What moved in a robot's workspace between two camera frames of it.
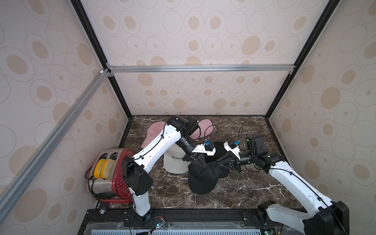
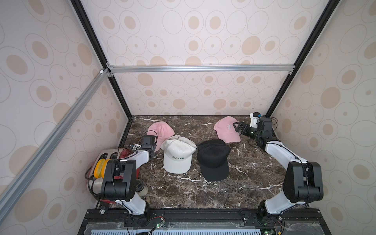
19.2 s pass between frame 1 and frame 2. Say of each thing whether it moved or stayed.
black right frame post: stayed
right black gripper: moved
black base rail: stayed
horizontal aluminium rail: stayed
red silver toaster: stayed
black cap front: moved
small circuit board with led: stayed
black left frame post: stayed
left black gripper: moved
